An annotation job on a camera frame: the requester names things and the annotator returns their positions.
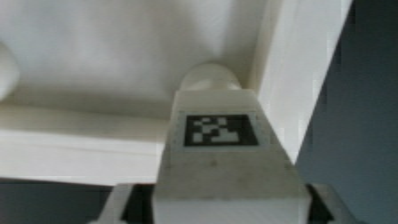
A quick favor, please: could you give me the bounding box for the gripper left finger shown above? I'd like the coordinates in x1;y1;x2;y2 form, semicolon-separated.
86;184;154;224

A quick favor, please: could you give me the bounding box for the white leg with tags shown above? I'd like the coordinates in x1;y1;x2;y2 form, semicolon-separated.
152;64;310;224

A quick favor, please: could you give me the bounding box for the white square tabletop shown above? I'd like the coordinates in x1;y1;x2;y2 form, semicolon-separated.
0;0;353;185

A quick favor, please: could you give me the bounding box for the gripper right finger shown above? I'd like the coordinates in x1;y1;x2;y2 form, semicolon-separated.
307;183;360;224

